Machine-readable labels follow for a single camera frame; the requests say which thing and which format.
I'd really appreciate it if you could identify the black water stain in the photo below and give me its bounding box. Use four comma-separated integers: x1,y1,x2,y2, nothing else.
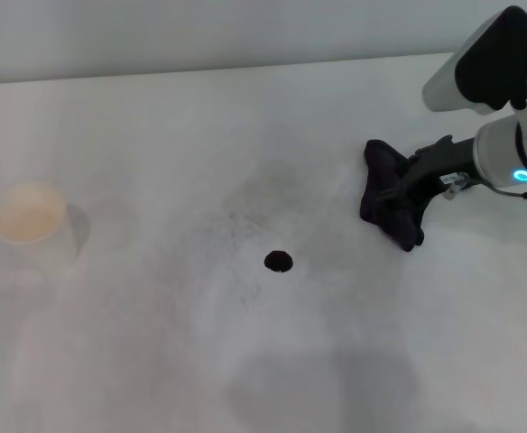
263,250,294,274

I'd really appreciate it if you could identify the thin black cable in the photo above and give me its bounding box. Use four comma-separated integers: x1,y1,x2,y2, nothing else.
479,178,527,201

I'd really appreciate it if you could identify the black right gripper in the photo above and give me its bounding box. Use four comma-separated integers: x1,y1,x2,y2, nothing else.
374,134,477,226

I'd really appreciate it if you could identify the purple rag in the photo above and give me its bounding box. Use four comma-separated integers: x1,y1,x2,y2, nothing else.
358,139,425,253

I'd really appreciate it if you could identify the white paper cup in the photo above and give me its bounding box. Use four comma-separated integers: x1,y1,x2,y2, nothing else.
0,180,92,272

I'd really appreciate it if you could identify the silver connector plug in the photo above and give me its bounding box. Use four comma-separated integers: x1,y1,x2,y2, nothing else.
440,171,468,200

